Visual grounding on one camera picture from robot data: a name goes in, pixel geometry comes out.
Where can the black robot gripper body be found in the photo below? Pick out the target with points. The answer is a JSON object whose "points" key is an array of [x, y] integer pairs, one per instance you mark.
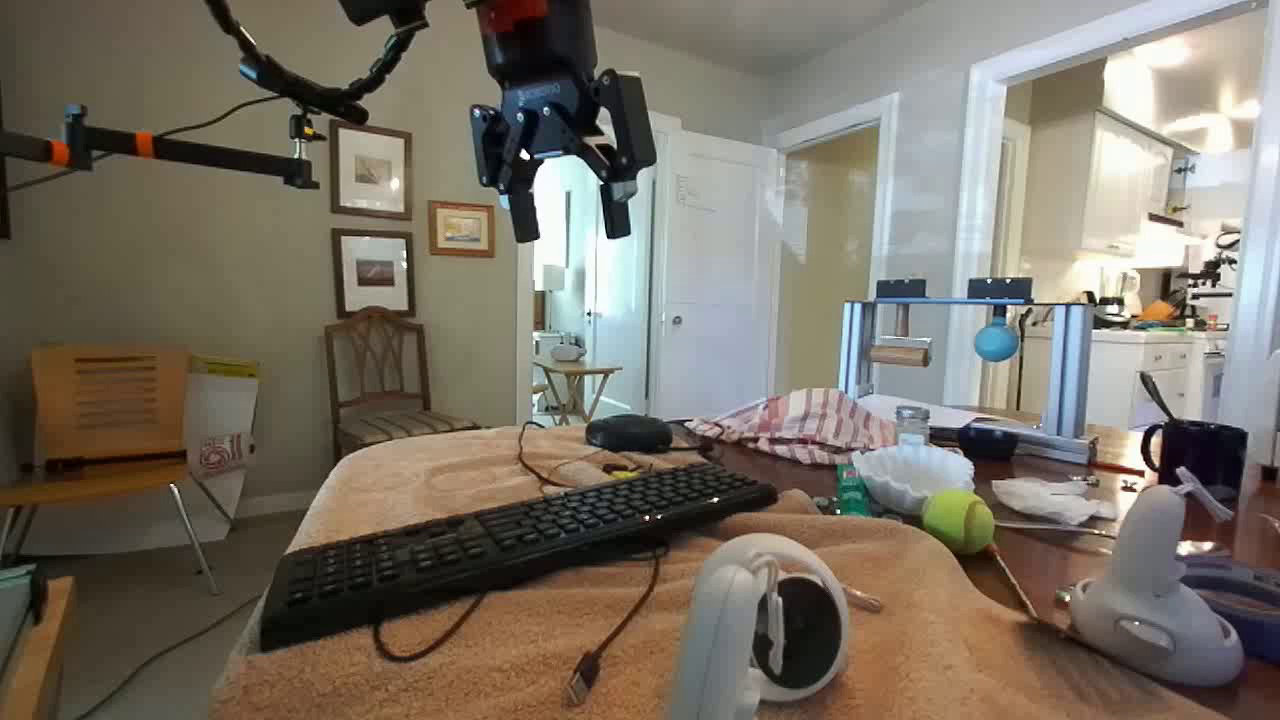
{"points": [[553, 99]]}

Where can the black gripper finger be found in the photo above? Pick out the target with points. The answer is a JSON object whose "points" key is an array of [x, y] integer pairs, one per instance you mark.
{"points": [[614, 204], [522, 211]]}

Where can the black computer keyboard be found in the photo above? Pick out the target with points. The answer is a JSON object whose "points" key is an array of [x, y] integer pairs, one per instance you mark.
{"points": [[407, 569]]}

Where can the small wood framed picture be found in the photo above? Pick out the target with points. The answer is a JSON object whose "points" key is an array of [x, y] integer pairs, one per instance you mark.
{"points": [[463, 231]]}

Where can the lower framed picture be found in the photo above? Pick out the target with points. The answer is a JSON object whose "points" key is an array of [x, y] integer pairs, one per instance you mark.
{"points": [[372, 269]]}

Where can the upper framed picture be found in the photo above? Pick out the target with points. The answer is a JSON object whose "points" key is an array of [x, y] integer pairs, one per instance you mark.
{"points": [[368, 168]]}

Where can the small side table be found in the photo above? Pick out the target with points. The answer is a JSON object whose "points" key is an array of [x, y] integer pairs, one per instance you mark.
{"points": [[575, 386]]}

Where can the dark wooden chair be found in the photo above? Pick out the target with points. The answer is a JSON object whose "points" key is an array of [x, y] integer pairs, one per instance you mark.
{"points": [[379, 380]]}

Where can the black computer mouse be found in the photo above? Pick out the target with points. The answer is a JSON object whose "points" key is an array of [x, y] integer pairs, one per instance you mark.
{"points": [[629, 434]]}

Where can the red striped cloth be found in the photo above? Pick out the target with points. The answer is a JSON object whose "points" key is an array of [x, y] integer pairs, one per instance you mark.
{"points": [[804, 424]]}

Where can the white paper bag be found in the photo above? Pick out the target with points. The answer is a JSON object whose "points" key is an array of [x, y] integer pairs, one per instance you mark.
{"points": [[223, 413]]}

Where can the blue round ball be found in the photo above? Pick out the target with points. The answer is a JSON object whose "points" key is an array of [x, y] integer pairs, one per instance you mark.
{"points": [[999, 336]]}

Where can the white vr controller front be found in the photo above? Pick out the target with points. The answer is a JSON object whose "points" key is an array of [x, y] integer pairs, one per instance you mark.
{"points": [[765, 626]]}

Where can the wooden chair left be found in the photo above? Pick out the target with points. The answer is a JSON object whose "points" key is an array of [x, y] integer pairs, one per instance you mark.
{"points": [[109, 420]]}

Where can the green tennis ball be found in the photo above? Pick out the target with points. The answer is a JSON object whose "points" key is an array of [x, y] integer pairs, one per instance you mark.
{"points": [[961, 521]]}

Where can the beige towel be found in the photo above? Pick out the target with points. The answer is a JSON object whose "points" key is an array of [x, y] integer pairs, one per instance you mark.
{"points": [[601, 647]]}

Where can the white crumpled tissue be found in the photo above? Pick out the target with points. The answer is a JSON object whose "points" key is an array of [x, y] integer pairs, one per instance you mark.
{"points": [[1059, 502]]}

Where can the dark blue mug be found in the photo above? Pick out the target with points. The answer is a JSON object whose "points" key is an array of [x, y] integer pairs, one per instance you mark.
{"points": [[1212, 455]]}

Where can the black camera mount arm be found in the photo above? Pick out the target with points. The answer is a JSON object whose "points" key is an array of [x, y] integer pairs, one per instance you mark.
{"points": [[82, 146]]}

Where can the metal frame stand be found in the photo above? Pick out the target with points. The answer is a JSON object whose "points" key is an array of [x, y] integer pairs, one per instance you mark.
{"points": [[879, 332]]}

